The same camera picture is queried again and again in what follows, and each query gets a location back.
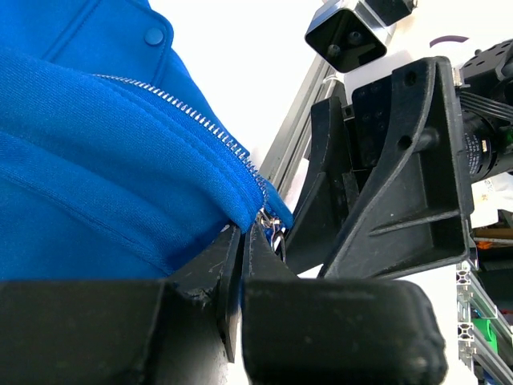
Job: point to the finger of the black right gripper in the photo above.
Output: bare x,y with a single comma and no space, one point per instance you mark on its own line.
329,192

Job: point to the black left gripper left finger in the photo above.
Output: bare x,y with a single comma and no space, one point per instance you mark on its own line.
176,330

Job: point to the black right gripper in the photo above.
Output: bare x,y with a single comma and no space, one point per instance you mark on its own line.
413,212

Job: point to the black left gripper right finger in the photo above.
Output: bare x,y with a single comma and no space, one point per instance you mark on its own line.
342,331

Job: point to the silver zipper pull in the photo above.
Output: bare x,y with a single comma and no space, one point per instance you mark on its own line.
274,232

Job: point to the blue zip-up fleece jacket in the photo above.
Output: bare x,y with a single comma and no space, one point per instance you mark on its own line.
113,164

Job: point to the green part in background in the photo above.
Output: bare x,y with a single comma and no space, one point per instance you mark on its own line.
484,327

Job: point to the aluminium front rail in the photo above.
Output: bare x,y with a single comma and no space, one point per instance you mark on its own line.
293,140

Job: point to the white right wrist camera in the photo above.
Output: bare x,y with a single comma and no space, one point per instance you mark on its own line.
349,34

